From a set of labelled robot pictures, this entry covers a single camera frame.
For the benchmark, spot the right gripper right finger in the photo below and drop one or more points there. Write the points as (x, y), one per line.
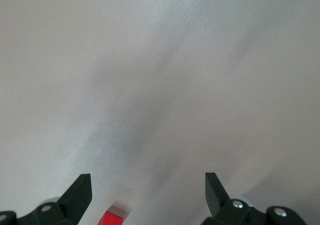
(215, 195)

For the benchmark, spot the red cube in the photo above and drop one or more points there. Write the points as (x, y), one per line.
(111, 218)

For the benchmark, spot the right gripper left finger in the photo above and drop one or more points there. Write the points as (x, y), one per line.
(77, 197)

